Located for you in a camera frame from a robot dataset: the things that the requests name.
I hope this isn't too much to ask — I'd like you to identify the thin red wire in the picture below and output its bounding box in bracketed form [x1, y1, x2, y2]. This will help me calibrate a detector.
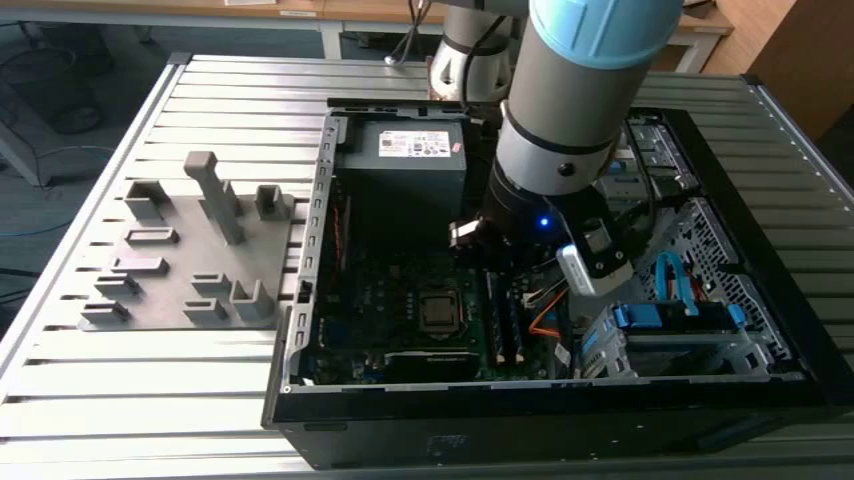
[331, 203, 347, 264]

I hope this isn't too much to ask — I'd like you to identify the pale blue floor cable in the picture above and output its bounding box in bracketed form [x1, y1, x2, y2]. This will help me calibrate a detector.
[0, 143, 113, 240]

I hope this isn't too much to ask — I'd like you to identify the orange data wire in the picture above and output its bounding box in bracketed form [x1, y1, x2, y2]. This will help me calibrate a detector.
[530, 299, 569, 342]

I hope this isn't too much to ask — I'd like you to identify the low metal drive cage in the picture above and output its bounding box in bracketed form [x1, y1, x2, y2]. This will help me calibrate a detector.
[577, 299, 795, 379]

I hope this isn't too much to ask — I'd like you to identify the silver CPU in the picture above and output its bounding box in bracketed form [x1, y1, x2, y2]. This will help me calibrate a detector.
[419, 295, 464, 325]

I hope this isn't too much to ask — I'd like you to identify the grey parts rack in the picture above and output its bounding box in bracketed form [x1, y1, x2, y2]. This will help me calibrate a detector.
[77, 151, 299, 334]

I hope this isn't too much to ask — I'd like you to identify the black open PC case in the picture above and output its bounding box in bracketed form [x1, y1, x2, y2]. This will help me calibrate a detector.
[259, 96, 841, 470]

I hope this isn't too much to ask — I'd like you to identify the tall metal drive cage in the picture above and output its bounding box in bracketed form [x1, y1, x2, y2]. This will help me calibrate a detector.
[593, 117, 702, 211]

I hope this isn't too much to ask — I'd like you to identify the brown wooden cabinet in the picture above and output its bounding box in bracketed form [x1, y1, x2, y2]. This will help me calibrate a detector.
[703, 0, 854, 144]

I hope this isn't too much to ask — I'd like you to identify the cable with metal plug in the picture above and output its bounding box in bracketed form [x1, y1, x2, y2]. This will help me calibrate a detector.
[384, 0, 428, 66]

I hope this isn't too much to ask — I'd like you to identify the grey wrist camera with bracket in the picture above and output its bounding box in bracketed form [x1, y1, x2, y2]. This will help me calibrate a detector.
[543, 192, 637, 297]

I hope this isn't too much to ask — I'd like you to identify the hard disk in blue carrier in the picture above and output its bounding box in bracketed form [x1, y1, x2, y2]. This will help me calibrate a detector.
[610, 298, 749, 335]

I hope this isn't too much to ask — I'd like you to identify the green motherboard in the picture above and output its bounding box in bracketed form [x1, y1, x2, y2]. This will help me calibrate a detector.
[310, 239, 559, 385]

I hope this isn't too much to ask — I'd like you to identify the wooden desk white frame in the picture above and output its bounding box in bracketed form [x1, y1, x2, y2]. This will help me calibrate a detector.
[0, 0, 735, 74]

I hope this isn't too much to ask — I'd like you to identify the light blue data wire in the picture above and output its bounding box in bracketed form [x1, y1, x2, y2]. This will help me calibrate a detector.
[655, 251, 701, 317]

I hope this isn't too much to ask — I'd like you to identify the grey power supply unit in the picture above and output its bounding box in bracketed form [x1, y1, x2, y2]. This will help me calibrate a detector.
[332, 118, 468, 236]

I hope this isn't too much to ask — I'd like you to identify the black graphics card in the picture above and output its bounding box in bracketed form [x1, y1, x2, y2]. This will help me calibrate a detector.
[383, 348, 483, 381]

